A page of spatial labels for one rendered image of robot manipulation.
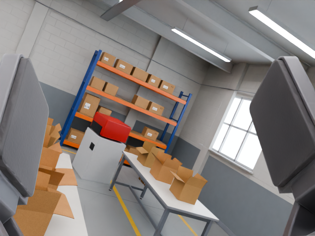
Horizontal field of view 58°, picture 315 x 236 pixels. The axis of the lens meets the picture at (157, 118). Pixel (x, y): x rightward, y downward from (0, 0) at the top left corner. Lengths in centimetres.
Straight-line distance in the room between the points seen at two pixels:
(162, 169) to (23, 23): 515
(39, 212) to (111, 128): 383
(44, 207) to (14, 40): 643
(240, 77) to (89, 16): 414
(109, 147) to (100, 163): 36
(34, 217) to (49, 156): 78
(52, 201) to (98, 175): 399
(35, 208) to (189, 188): 254
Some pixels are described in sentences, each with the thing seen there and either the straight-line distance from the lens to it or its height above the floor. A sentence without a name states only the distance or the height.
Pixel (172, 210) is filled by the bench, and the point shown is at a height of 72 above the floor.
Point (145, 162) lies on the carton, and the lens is 490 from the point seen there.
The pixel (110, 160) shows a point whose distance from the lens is 564.
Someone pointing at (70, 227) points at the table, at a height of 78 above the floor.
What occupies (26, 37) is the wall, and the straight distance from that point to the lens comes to 775.
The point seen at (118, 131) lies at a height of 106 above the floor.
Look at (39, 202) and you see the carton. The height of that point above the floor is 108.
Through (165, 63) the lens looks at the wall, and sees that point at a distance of 846.
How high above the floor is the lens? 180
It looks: 2 degrees down
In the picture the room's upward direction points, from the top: 24 degrees clockwise
